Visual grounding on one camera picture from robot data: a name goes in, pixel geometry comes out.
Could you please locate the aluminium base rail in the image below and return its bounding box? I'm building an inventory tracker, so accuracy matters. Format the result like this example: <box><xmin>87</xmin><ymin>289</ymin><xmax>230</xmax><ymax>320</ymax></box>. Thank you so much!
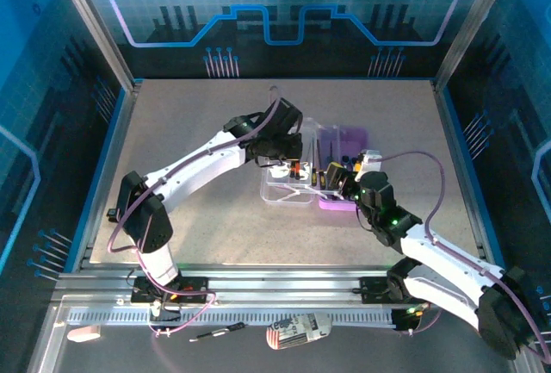
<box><xmin>51</xmin><ymin>263</ymin><xmax>517</xmax><ymax>305</ymax></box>

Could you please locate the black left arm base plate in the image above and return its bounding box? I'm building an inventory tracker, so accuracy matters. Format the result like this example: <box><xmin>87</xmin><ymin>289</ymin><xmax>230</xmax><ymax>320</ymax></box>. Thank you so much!
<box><xmin>128</xmin><ymin>276</ymin><xmax>210</xmax><ymax>305</ymax></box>

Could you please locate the crumpled patterned wrapper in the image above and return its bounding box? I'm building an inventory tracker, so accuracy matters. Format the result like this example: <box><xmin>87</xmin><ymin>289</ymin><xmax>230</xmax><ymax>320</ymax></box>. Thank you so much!
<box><xmin>265</xmin><ymin>312</ymin><xmax>333</xmax><ymax>351</ymax></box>

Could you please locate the pink eraser block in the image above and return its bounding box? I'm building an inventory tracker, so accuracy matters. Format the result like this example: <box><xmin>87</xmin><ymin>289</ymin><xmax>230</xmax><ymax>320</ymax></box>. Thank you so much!
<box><xmin>66</xmin><ymin>324</ymin><xmax>102</xmax><ymax>343</ymax></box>

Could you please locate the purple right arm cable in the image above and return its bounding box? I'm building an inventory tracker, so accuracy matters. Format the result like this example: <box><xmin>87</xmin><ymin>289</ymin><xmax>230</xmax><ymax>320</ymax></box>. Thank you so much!
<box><xmin>377</xmin><ymin>151</ymin><xmax>551</xmax><ymax>365</ymax></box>

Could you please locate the blue table edge strip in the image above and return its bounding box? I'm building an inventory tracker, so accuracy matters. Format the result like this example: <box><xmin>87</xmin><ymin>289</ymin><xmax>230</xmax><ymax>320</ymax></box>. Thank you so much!
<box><xmin>64</xmin><ymin>86</ymin><xmax>133</xmax><ymax>273</ymax></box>
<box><xmin>438</xmin><ymin>84</ymin><xmax>505</xmax><ymax>267</ymax></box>

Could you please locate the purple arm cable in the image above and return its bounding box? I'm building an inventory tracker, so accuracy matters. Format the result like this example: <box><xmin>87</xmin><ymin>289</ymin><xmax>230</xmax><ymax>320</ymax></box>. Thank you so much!
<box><xmin>377</xmin><ymin>151</ymin><xmax>551</xmax><ymax>365</ymax></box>
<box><xmin>105</xmin><ymin>84</ymin><xmax>283</xmax><ymax>339</ymax></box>

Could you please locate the aluminium frame post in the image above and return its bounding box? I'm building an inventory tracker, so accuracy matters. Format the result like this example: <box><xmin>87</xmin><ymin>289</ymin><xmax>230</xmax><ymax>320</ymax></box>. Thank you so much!
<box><xmin>51</xmin><ymin>0</ymin><xmax>141</xmax><ymax>92</ymax></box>
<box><xmin>434</xmin><ymin>0</ymin><xmax>517</xmax><ymax>90</ymax></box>

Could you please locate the black pen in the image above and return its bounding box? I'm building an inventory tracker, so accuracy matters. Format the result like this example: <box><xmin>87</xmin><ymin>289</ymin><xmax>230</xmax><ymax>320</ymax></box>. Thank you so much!
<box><xmin>189</xmin><ymin>321</ymin><xmax>249</xmax><ymax>343</ymax></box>

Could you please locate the clear plastic case lid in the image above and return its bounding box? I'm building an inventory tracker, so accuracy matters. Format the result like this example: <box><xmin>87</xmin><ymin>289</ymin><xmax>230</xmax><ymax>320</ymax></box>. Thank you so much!
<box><xmin>259</xmin><ymin>116</ymin><xmax>323</xmax><ymax>207</ymax></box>

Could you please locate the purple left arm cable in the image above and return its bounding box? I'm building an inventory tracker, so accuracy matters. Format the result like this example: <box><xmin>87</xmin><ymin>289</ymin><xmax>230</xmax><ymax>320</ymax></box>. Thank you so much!
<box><xmin>105</xmin><ymin>84</ymin><xmax>283</xmax><ymax>339</ymax></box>

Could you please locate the slotted cable duct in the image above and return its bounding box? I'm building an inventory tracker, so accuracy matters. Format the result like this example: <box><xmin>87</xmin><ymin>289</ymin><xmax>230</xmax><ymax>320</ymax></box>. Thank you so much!
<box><xmin>66</xmin><ymin>310</ymin><xmax>399</xmax><ymax>326</ymax></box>

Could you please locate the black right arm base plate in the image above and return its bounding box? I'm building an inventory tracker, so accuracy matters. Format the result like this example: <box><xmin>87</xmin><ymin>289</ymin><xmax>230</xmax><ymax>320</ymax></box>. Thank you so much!
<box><xmin>359</xmin><ymin>276</ymin><xmax>431</xmax><ymax>305</ymax></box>

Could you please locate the purple plastic case base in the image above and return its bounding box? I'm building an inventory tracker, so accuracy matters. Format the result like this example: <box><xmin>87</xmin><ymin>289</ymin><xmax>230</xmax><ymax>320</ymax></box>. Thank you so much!
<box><xmin>317</xmin><ymin>125</ymin><xmax>371</xmax><ymax>213</ymax></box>

